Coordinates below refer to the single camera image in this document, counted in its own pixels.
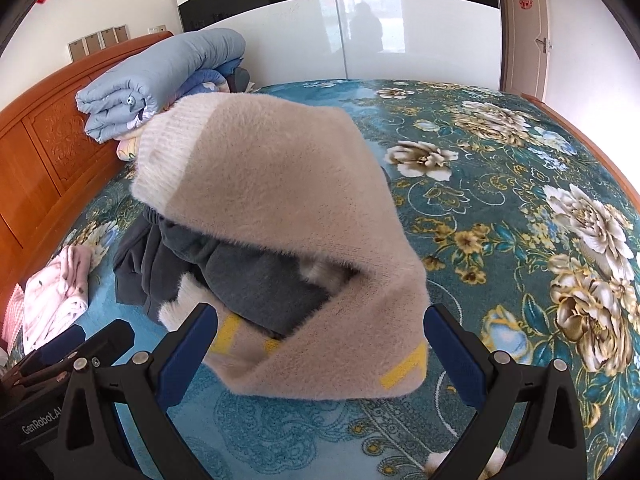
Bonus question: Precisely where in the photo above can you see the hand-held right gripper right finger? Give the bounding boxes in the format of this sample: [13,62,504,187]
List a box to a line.
[422,303,588,480]

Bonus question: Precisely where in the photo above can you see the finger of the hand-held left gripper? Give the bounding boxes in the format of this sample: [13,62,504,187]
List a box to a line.
[82,319,137,367]
[24,324,86,367]

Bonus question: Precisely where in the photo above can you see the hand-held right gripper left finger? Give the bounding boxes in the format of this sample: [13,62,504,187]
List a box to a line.
[52,302,219,480]

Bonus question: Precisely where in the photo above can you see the beige fuzzy printed sweater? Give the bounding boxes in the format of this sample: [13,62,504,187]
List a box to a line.
[131,91,431,403]

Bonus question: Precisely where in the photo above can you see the pink printed folded cloth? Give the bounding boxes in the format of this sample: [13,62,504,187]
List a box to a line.
[23,244,93,352]

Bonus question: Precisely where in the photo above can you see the pink knitted cloth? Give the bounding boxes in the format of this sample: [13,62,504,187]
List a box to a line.
[0,283,27,347]

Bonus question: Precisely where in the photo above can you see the black garment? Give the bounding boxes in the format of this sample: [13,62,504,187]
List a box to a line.
[113,205,171,318]

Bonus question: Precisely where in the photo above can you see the dark grey pants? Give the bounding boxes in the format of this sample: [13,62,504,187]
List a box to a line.
[160,220,362,342]

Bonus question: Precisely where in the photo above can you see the white fluffy cloth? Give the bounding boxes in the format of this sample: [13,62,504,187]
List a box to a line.
[424,447,508,480]

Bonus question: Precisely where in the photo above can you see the teal floral bed blanket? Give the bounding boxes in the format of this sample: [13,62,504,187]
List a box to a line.
[0,79,640,480]

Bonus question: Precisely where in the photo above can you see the carved wooden headboard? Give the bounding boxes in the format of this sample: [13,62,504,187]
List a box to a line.
[0,31,176,307]

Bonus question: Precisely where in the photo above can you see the floral patterned pillow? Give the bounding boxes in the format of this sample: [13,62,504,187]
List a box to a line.
[116,127,149,162]

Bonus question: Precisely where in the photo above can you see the light blue folded quilt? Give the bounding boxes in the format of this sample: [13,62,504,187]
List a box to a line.
[75,29,247,144]

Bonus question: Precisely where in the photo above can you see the blue printed quilt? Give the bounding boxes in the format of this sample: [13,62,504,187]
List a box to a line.
[181,59,242,99]

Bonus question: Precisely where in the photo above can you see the dark cloth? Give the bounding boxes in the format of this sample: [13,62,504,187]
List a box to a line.
[227,66,257,94]

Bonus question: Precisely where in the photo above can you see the cream room door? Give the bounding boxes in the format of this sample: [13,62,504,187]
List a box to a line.
[499,0,552,104]

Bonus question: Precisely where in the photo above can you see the white and black glossy wardrobe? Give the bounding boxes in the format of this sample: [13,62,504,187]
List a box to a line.
[169,0,502,94]

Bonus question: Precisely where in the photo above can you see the wooden bed side rail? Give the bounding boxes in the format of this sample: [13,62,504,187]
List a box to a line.
[519,92,640,201]

